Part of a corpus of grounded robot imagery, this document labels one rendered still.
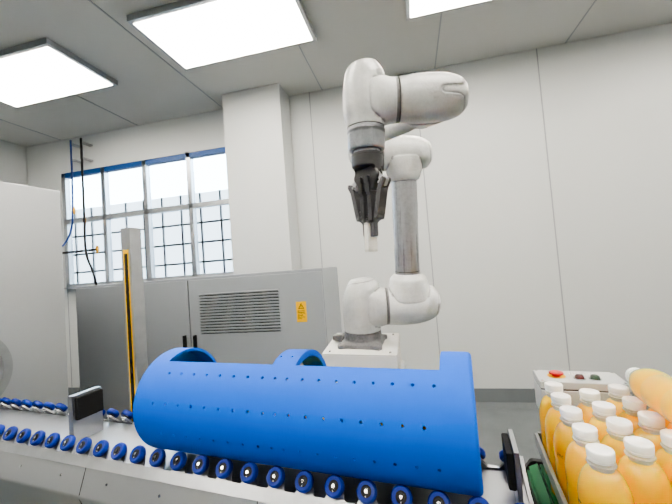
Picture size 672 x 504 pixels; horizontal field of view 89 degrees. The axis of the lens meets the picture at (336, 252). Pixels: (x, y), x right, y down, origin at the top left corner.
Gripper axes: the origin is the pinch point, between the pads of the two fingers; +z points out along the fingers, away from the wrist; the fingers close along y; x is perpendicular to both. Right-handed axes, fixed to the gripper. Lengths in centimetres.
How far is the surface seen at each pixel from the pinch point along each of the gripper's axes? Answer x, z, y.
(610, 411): -28, 38, -38
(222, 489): 30, 61, 26
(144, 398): 43, 40, 45
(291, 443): 20.4, 45.0, 7.1
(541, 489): -27, 61, -25
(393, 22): -159, -180, 128
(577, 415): -22, 38, -34
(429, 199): -234, -43, 156
